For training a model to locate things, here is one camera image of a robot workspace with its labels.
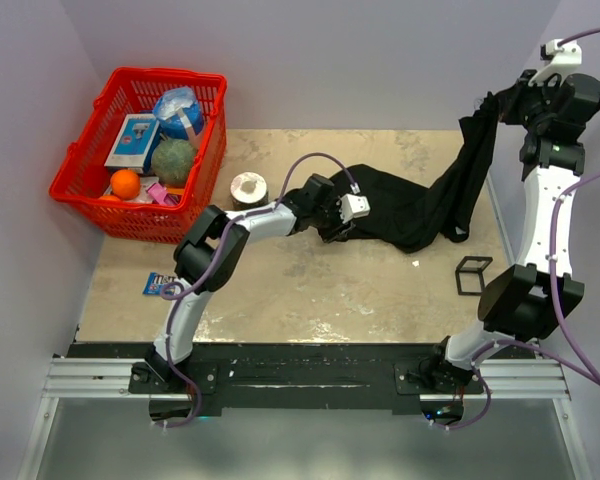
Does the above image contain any aluminium rail frame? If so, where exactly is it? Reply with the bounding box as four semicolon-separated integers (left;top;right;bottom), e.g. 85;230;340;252
17;174;594;480

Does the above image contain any blue candy packet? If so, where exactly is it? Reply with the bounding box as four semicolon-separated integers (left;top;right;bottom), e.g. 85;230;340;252
142;272;175;296

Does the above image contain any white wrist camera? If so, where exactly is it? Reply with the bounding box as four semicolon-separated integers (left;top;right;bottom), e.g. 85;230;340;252
340;194;371;224
528;39;582;87

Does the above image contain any black t-shirt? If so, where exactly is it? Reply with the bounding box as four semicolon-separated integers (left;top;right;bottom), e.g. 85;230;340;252
328;93;499;253

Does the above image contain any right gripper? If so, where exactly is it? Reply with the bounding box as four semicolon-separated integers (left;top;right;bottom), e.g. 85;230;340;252
499;70;563;133

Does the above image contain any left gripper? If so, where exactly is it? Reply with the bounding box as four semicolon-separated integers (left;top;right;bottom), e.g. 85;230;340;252
311;196;355;243

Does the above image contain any black open frame box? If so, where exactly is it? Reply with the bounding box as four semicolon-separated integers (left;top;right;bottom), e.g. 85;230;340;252
454;255;493;296

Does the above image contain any orange fruit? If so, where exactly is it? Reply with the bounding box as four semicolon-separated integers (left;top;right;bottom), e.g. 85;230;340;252
110;169;141;200

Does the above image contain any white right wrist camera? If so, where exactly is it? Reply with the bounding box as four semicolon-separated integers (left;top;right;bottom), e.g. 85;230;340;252
528;39;582;87

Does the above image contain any blue plastic wrapped roll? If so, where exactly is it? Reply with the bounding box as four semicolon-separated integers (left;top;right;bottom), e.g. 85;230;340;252
153;87;206;149

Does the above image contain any blue white razor box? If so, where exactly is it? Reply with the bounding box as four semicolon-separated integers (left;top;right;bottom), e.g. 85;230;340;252
104;113;160;175

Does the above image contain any green melon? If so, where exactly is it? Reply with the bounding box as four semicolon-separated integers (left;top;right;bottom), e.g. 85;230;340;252
151;138;198;188

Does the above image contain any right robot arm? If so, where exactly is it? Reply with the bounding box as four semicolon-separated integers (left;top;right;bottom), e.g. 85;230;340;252
418;70;600;393

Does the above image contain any pink package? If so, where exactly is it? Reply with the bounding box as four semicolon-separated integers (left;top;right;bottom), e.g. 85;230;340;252
146;182;179;206

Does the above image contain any black cylindrical can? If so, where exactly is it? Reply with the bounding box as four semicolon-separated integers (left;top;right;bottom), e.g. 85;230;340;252
230;172;269;211

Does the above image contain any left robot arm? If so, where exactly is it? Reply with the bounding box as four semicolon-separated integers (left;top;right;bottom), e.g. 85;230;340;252
145;174;370;392

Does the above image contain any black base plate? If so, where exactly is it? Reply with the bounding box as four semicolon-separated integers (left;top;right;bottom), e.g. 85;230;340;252
67;342;486;417

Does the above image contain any red plastic basket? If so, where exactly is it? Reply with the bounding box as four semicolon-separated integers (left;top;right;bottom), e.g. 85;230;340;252
49;67;228;244

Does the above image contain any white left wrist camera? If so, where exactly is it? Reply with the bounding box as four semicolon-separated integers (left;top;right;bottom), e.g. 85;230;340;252
340;194;371;224

